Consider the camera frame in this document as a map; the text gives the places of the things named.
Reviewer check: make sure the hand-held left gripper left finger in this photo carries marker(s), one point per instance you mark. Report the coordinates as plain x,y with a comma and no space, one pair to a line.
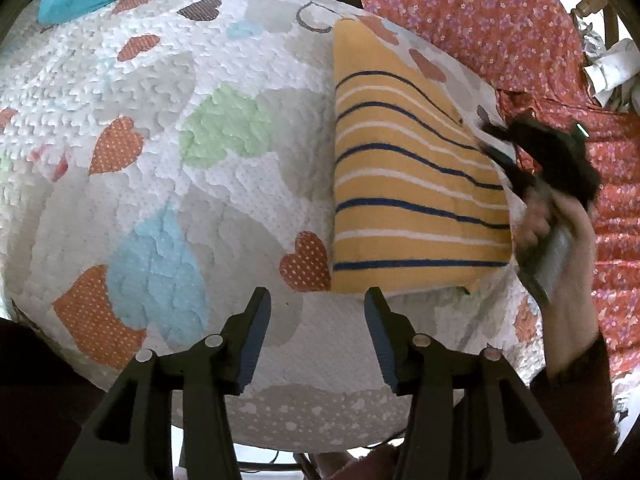
257,345

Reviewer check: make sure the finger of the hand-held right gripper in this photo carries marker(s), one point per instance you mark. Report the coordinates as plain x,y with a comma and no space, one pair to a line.
505,165
495,131

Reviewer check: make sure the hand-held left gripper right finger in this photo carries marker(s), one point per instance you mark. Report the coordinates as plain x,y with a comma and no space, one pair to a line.
382,345

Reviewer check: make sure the yellow striped sweater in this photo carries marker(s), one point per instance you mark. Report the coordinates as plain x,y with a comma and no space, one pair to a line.
400,210

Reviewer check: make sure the person's right forearm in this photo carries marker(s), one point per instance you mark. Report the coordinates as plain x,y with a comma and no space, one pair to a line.
575,400

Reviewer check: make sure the person's right hand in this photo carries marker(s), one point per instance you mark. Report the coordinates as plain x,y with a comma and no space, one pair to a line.
575,280

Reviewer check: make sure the red floral cloth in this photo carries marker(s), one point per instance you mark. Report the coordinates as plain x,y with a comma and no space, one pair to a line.
475,20

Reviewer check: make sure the white heart-print quilt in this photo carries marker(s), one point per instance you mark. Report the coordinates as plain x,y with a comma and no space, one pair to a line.
200,210

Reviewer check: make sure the wooden chair frame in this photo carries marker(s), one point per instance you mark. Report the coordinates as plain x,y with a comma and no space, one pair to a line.
597,10

